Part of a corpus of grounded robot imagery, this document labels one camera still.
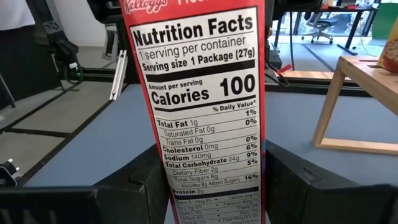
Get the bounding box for small black white clamp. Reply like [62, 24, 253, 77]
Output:
[0, 157, 20, 187]

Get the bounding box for green board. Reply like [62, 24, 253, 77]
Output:
[371, 2, 398, 40]

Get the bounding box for wooden slatted shelf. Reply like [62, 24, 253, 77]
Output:
[312, 55, 398, 156]

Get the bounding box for blue-grey table mat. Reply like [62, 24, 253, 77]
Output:
[24, 83, 398, 224]

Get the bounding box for dark office chair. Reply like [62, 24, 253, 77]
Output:
[305, 12, 339, 45]

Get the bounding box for black aluminium table frame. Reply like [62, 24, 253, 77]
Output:
[18, 49, 376, 187]

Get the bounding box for yellow Corn Pops cereal box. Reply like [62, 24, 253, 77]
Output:
[377, 18, 398, 75]

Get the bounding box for red clip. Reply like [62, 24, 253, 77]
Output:
[275, 63, 294, 75]

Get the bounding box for large black panel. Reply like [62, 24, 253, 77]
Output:
[0, 24, 62, 110]

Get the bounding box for red Froot Loops cereal box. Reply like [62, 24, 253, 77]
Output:
[119, 0, 267, 224]

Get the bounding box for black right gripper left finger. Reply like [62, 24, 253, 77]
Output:
[0, 144, 170, 224]

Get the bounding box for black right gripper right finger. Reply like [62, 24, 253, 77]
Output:
[266, 141, 398, 224]

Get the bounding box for black office desk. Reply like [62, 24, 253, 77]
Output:
[273, 4, 379, 57]

